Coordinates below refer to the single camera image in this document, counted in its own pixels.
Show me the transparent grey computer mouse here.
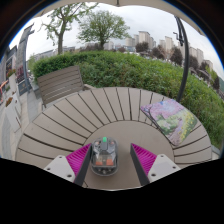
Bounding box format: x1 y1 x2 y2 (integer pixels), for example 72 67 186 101
90 136 119 177

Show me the white planter box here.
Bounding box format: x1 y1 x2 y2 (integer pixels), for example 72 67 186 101
3 96 23 133

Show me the grey slatted wooden chair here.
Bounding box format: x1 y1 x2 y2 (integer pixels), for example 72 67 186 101
36 65 96 109

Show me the floral print mouse pad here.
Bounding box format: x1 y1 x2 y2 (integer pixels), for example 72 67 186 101
139 98 198 147

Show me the thin-trunked leafy tree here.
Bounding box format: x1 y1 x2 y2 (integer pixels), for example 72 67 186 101
41 2 99 55

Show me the round-crowned green tree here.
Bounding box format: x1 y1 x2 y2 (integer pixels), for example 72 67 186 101
77 9 131 51

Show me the green hedge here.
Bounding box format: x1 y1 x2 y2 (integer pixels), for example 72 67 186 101
31 50 224 149

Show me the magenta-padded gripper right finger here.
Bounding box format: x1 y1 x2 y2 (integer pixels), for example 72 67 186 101
129 143 182 186

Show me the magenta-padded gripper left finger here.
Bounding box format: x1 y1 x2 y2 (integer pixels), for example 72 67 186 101
43 143 93 187

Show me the beige parasol canopy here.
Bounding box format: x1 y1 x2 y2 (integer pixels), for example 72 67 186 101
33 0 206 36

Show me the dark sign pillar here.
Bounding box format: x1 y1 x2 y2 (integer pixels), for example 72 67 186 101
15 23 36 96

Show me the dark curved parasol pole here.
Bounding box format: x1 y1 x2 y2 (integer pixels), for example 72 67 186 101
173 16 190 104

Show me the group of high-rise buildings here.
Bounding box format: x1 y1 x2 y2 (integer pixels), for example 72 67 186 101
124 30 214 71

